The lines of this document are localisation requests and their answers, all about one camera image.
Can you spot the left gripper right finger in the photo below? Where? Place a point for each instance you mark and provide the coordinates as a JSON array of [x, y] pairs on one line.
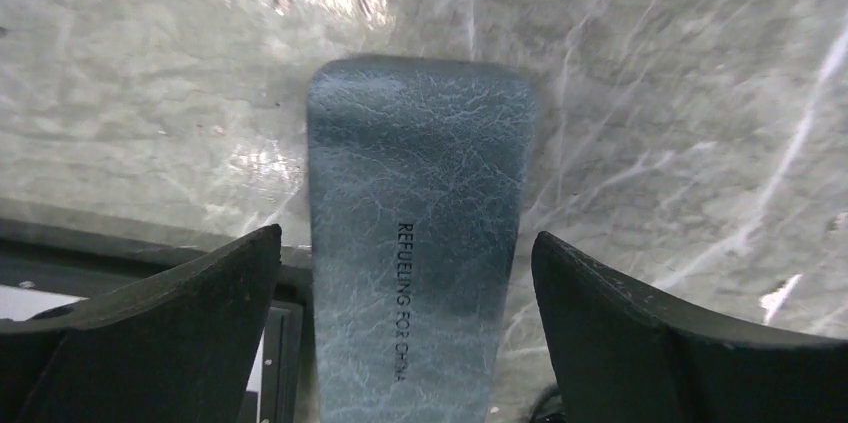
[[624, 351]]

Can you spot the grey blue glasses case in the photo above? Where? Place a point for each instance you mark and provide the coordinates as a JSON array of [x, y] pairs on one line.
[[416, 169]]

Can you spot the black white chessboard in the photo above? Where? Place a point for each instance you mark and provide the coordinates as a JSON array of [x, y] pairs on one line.
[[45, 266]]

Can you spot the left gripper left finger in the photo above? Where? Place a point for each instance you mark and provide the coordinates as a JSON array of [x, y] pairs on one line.
[[177, 346]]

